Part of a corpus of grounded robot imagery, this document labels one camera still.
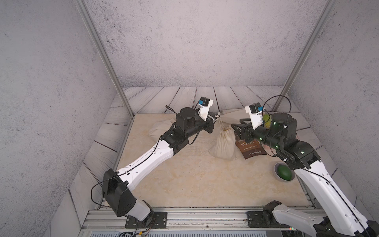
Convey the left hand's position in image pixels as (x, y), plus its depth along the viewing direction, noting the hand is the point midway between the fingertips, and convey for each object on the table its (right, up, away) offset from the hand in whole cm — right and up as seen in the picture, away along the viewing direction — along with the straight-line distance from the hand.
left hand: (221, 115), depth 66 cm
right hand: (+6, -3, -3) cm, 8 cm away
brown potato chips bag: (+26, -19, +30) cm, 44 cm away
